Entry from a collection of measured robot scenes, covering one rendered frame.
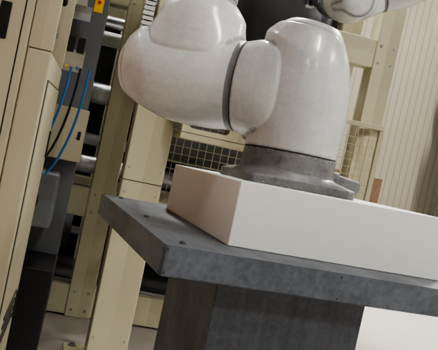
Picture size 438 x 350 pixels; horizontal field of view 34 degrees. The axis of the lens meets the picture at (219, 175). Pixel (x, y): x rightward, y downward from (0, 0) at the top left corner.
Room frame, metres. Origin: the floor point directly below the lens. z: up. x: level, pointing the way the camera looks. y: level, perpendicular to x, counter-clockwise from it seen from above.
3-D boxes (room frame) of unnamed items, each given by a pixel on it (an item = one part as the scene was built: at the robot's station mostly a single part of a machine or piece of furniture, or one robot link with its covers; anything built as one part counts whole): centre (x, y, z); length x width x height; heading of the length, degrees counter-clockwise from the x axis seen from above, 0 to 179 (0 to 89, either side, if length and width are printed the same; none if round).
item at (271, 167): (1.20, -0.13, 0.77); 0.22 x 0.18 x 0.06; 105
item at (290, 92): (1.20, -0.10, 0.91); 0.18 x 0.16 x 0.22; 74
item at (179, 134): (2.43, 0.00, 0.80); 0.37 x 0.36 x 0.02; 11
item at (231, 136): (2.29, -0.03, 0.84); 0.36 x 0.09 x 0.06; 101
